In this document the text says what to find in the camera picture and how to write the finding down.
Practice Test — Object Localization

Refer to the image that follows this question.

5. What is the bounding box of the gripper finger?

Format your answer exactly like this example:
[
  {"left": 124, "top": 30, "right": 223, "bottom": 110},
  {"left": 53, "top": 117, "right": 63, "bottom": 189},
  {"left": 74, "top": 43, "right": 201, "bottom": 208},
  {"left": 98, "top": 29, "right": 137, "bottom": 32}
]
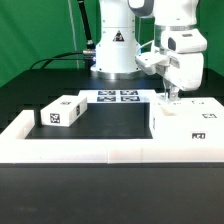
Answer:
[{"left": 166, "top": 82, "right": 179, "bottom": 101}]

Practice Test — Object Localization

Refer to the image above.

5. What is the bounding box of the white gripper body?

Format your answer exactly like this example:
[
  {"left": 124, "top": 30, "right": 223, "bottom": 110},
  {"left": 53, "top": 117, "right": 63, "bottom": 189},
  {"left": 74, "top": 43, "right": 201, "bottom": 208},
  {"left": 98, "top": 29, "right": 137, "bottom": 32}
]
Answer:
[{"left": 156, "top": 28, "right": 207, "bottom": 91}]

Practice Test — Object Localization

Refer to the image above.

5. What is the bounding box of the white cabinet door panel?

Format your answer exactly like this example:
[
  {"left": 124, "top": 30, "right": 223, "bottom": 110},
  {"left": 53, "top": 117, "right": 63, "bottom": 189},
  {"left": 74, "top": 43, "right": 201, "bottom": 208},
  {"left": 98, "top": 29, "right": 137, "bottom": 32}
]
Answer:
[{"left": 154, "top": 97, "right": 224, "bottom": 116}]

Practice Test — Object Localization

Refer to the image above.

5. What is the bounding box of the white cabinet body box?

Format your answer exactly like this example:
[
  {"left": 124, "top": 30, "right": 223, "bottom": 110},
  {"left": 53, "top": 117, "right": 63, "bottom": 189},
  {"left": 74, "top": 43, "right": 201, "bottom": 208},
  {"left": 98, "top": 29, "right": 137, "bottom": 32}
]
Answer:
[{"left": 149, "top": 94, "right": 224, "bottom": 148}]

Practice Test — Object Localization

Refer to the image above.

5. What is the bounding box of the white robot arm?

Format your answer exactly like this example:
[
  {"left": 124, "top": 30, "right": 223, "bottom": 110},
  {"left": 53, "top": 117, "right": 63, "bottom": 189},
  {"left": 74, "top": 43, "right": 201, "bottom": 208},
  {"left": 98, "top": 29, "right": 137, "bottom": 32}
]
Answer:
[{"left": 91, "top": 0, "right": 207, "bottom": 100}]

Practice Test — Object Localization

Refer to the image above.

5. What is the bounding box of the white cabinet top block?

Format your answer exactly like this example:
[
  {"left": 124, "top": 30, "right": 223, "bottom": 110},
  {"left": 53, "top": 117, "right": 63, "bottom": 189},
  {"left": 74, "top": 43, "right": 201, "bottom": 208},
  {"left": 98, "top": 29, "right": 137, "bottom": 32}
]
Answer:
[{"left": 40, "top": 95, "right": 87, "bottom": 127}]

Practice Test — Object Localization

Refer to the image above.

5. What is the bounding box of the white base tag plate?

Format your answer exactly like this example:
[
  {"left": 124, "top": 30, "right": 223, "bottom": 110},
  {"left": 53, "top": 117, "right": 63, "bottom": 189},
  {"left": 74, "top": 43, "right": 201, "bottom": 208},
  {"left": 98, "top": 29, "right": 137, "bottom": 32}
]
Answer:
[{"left": 79, "top": 89, "right": 155, "bottom": 103}]

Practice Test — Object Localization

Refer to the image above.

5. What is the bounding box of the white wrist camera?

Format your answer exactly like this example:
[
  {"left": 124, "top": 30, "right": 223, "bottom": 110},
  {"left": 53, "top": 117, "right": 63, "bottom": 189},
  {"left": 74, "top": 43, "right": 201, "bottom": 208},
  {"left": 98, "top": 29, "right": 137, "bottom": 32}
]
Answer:
[{"left": 135, "top": 52, "right": 170, "bottom": 75}]

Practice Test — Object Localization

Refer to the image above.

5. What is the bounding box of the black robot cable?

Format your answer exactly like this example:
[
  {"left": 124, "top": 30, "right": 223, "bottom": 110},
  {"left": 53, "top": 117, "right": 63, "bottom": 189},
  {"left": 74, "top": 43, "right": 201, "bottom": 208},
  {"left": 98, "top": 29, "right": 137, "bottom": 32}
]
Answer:
[{"left": 29, "top": 0, "right": 98, "bottom": 70}]

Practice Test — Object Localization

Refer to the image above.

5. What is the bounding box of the thin white cable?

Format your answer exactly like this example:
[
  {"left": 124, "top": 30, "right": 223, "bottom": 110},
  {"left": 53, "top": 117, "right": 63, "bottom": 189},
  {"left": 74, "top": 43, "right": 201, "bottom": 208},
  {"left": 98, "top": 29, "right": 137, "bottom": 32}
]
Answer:
[{"left": 67, "top": 0, "right": 80, "bottom": 70}]

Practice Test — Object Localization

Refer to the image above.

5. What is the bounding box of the white U-shaped obstacle wall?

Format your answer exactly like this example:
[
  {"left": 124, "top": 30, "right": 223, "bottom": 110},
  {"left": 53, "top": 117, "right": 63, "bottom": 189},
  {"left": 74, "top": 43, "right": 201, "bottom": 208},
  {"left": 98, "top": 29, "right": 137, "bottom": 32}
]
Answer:
[{"left": 0, "top": 110, "right": 224, "bottom": 164}]

